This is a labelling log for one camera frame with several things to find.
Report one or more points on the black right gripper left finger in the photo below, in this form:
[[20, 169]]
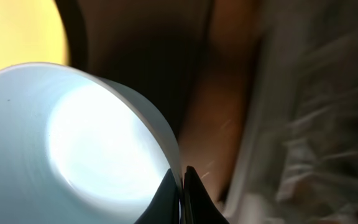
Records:
[[164, 207]]

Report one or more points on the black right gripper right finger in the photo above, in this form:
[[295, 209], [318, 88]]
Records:
[[199, 208]]

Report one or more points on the blue bowl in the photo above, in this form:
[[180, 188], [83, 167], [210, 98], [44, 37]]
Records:
[[75, 148]]

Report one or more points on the grey dishwasher rack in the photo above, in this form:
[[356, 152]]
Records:
[[298, 161]]

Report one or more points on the brown serving tray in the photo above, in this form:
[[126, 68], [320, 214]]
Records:
[[152, 46]]

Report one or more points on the yellow plate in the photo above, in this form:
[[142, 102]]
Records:
[[31, 31]]

